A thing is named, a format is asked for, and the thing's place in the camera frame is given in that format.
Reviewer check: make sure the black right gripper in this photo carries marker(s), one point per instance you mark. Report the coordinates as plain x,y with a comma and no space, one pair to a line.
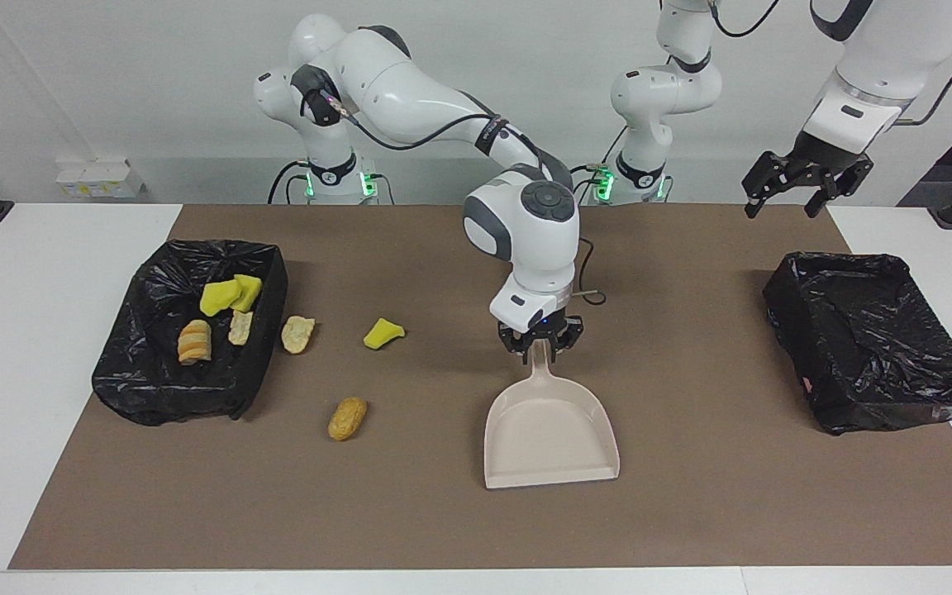
542,330

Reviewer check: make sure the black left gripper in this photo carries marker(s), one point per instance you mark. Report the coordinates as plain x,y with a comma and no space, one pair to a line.
819,157

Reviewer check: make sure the beige plastic dustpan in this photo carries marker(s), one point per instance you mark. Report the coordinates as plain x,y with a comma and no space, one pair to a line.
550,438

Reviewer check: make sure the beige striped bread piece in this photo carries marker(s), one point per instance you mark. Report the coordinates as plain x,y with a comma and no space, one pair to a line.
195,343

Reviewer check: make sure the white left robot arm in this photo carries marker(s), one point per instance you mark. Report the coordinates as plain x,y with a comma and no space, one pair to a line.
658,91

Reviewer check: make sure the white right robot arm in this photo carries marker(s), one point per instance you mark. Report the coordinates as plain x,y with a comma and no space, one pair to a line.
410,91

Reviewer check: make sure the black bag lined bin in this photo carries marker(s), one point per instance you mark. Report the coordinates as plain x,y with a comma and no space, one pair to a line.
145,388
873,339

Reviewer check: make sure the brown peanut shaped bread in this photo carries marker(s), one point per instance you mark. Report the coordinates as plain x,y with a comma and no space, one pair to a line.
347,419

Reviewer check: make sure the brown table mat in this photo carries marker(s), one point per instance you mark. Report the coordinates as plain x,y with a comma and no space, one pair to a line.
691,496

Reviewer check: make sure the white wall socket box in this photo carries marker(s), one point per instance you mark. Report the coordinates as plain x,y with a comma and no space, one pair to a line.
100,178

